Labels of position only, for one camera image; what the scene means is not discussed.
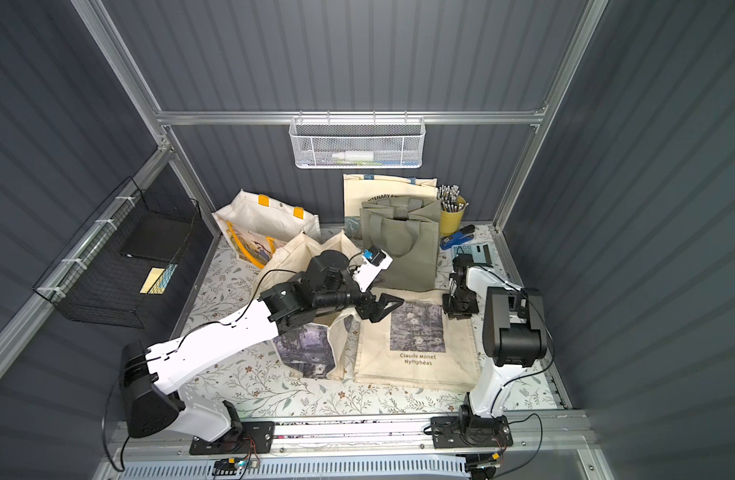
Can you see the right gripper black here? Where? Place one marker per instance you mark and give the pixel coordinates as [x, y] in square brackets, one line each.
[458, 297]

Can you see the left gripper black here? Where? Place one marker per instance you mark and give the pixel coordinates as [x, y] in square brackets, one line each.
[365, 302]

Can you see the cream canvas bag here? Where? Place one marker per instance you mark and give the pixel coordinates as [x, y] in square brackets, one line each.
[305, 288]

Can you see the cream canvas bag painting print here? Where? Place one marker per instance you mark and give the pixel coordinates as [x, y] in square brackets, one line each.
[418, 345]

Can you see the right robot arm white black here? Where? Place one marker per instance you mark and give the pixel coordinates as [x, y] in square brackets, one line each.
[514, 337]

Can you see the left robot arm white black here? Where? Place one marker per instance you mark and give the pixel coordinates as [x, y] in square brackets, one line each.
[151, 378]

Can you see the olive green tote bag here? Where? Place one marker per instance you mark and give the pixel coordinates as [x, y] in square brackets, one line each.
[407, 228]

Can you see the cream tote bag black lettering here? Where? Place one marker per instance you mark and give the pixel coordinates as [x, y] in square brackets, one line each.
[358, 188]

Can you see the floral table mat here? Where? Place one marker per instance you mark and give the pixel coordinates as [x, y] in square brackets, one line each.
[259, 385]

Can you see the light blue calculator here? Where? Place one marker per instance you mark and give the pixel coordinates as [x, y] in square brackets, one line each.
[481, 252]

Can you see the blue stapler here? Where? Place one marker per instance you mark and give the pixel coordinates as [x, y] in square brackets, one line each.
[458, 237]

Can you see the yellow pen holder cup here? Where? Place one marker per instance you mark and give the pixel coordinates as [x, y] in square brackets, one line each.
[452, 208]

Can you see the white bottle in basket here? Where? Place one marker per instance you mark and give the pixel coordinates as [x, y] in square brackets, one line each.
[357, 157]

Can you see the small green circuit board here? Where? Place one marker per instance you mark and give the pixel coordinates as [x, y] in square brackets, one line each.
[231, 468]

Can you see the yellow sticky note pad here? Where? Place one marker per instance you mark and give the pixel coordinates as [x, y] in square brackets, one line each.
[155, 283]

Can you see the black notebook in basket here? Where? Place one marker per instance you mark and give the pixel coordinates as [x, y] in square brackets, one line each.
[156, 238]

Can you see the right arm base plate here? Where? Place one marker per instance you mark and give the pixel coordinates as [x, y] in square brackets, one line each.
[450, 432]

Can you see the white tote bag yellow handles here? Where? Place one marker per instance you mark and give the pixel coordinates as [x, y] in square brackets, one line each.
[256, 226]

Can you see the white wire mesh basket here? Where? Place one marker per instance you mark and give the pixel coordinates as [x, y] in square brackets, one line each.
[396, 141]

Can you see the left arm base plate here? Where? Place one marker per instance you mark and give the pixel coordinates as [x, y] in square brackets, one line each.
[255, 437]

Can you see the black wire wall basket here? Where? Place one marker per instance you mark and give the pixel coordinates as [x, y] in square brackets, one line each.
[93, 283]

